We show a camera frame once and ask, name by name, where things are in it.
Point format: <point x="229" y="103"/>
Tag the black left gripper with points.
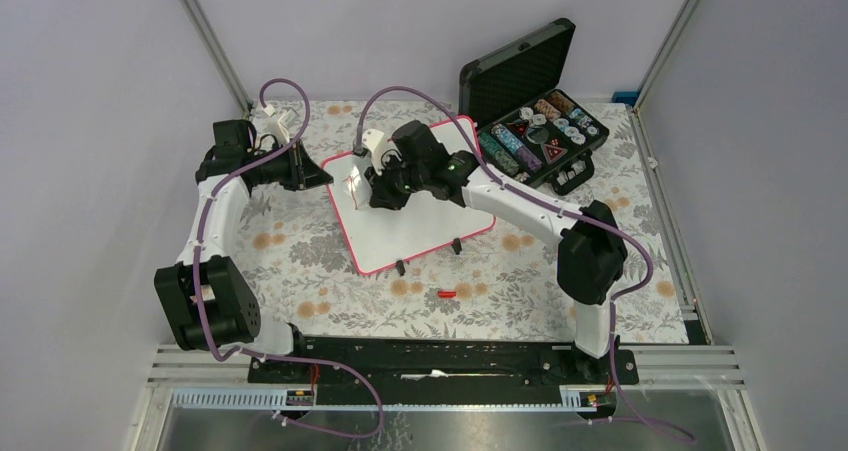
<point x="303" y="172"/>

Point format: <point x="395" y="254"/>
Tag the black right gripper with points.
<point x="382" y="194"/>

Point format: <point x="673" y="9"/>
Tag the pink framed whiteboard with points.
<point x="378" y="238"/>

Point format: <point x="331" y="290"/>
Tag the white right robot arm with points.
<point x="588" y="244"/>

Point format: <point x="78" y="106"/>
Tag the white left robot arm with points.
<point x="205" y="297"/>

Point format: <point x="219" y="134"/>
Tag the black poker chip case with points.
<point x="526" y="126"/>

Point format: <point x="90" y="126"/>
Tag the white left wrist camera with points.
<point x="279" y="121"/>

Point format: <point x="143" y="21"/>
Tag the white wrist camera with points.
<point x="279" y="121"/>
<point x="373" y="144"/>

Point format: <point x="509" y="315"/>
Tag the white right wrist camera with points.
<point x="373" y="144"/>

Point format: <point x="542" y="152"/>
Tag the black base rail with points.
<point x="342" y="370"/>

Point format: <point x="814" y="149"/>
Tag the white cable duct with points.
<point x="296" y="400"/>

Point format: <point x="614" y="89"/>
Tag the blue object behind frame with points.
<point x="628" y="98"/>

